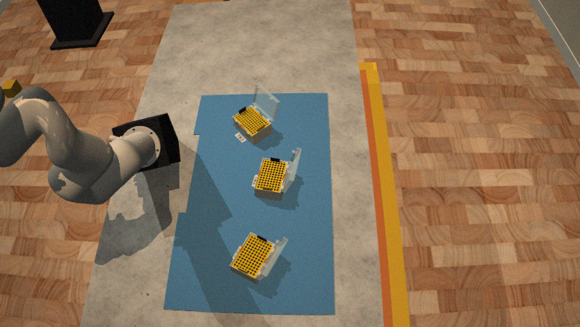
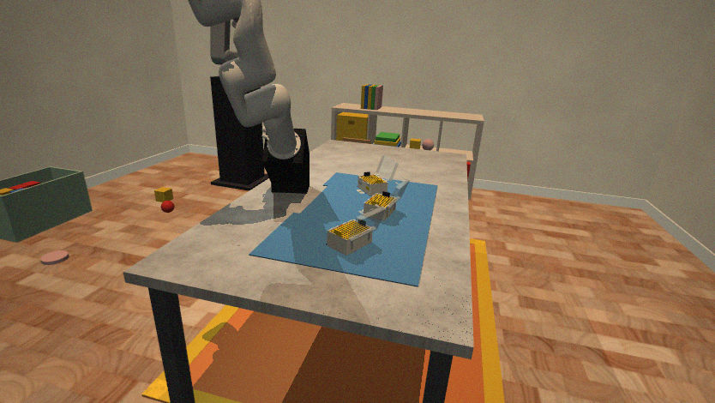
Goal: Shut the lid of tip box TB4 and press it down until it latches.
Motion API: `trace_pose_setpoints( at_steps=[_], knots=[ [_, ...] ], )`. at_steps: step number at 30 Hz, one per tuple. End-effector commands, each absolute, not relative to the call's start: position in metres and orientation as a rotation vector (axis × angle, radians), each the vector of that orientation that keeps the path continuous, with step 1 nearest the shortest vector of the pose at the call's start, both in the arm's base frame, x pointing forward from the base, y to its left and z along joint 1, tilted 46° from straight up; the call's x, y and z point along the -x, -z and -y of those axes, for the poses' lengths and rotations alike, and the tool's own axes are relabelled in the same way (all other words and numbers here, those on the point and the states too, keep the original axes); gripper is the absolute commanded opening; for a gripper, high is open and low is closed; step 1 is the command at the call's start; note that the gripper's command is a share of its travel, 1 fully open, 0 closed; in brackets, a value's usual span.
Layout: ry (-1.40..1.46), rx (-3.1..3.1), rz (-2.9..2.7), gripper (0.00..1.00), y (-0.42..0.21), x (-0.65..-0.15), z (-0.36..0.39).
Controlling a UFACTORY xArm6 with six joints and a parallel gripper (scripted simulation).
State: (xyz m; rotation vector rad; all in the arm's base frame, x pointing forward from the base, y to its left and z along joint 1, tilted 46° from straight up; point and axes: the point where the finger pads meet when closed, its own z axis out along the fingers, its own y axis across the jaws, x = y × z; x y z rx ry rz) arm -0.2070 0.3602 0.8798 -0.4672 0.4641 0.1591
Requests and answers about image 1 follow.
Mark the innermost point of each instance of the yellow perforated tip rack plate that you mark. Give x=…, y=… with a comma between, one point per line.
x=271, y=175
x=251, y=120
x=252, y=256

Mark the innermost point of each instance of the blue bench mat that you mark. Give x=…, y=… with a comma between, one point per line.
x=222, y=210

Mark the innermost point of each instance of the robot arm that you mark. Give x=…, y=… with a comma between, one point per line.
x=86, y=168

